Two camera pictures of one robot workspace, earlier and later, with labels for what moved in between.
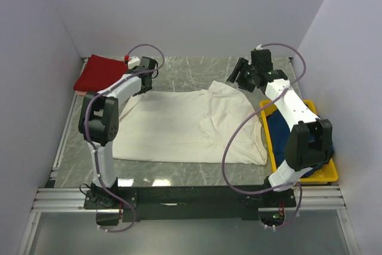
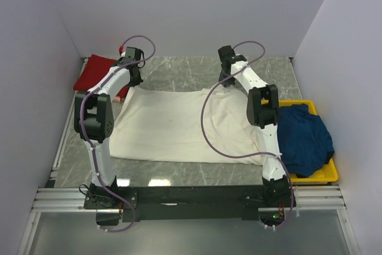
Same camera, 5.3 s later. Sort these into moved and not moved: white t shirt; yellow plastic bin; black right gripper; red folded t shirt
Moved: black right gripper
Not moved: red folded t shirt; white t shirt; yellow plastic bin
